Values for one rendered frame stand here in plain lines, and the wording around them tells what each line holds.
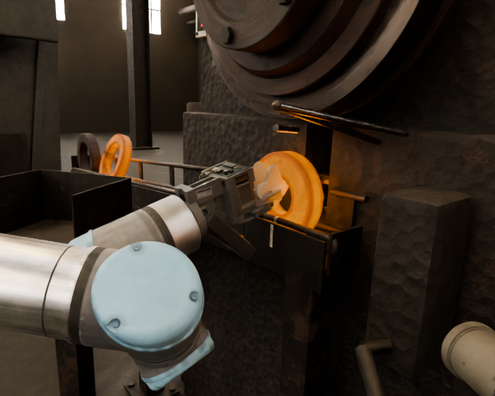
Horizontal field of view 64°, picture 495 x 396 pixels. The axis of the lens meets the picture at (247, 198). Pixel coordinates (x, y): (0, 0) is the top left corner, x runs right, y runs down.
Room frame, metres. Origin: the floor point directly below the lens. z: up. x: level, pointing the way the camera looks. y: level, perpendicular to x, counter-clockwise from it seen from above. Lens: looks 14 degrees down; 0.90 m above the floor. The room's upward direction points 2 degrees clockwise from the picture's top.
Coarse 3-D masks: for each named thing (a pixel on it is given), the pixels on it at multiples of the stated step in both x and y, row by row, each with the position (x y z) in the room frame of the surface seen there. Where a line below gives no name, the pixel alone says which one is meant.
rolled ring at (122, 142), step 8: (120, 136) 1.36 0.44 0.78; (112, 144) 1.40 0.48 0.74; (120, 144) 1.34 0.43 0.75; (128, 144) 1.34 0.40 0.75; (104, 152) 1.42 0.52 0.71; (112, 152) 1.42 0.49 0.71; (120, 152) 1.32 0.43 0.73; (128, 152) 1.32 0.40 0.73; (104, 160) 1.41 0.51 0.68; (112, 160) 1.43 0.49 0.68; (120, 160) 1.30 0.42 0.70; (128, 160) 1.31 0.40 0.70; (104, 168) 1.40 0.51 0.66; (120, 168) 1.29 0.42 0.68; (120, 176) 1.30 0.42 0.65
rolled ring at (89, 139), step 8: (80, 136) 1.53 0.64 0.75; (88, 136) 1.48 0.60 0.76; (80, 144) 1.53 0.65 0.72; (88, 144) 1.46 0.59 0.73; (96, 144) 1.46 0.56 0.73; (80, 152) 1.55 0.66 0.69; (96, 152) 1.45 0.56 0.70; (80, 160) 1.55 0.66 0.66; (96, 160) 1.44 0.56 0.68; (80, 168) 1.55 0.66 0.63; (88, 168) 1.55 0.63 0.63; (96, 168) 1.44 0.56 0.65
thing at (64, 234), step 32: (0, 192) 0.88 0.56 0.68; (32, 192) 0.97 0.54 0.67; (64, 192) 0.98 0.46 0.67; (96, 192) 0.80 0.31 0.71; (128, 192) 0.92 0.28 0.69; (0, 224) 0.87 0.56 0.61; (32, 224) 0.95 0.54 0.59; (64, 224) 0.94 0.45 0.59; (96, 224) 0.80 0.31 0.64; (64, 352) 0.83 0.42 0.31; (64, 384) 0.83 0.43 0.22
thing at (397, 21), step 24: (408, 0) 0.50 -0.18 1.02; (432, 0) 0.52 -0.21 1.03; (384, 24) 0.52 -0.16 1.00; (408, 24) 0.50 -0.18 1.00; (384, 48) 0.51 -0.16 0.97; (408, 48) 0.55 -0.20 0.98; (360, 72) 0.54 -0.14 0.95; (384, 72) 0.56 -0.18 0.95; (240, 96) 0.73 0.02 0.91; (264, 96) 0.68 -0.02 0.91; (288, 96) 0.64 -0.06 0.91; (312, 96) 0.60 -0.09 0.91; (336, 96) 0.57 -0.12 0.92; (360, 96) 0.60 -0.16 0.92
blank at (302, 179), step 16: (272, 160) 0.70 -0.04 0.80; (288, 160) 0.67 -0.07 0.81; (304, 160) 0.67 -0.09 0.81; (288, 176) 0.67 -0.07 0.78; (304, 176) 0.64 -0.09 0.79; (304, 192) 0.64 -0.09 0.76; (320, 192) 0.64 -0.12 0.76; (304, 208) 0.63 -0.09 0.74; (320, 208) 0.64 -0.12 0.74; (304, 224) 0.63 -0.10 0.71
